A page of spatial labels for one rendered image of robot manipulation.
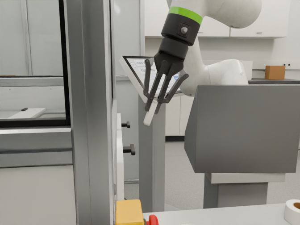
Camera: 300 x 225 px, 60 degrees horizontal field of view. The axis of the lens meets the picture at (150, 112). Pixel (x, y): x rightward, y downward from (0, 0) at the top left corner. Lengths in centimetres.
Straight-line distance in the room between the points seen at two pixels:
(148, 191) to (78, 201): 159
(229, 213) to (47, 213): 55
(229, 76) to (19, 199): 96
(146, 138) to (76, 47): 151
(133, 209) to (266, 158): 67
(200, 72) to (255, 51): 368
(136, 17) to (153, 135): 113
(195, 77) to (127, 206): 77
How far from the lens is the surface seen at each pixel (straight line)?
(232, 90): 94
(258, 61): 477
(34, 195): 31
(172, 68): 70
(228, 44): 464
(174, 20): 69
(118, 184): 66
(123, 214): 46
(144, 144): 177
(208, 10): 73
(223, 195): 110
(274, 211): 83
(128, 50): 238
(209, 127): 94
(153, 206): 192
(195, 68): 114
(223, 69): 115
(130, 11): 242
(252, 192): 113
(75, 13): 27
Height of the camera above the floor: 116
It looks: 11 degrees down
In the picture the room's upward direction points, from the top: straight up
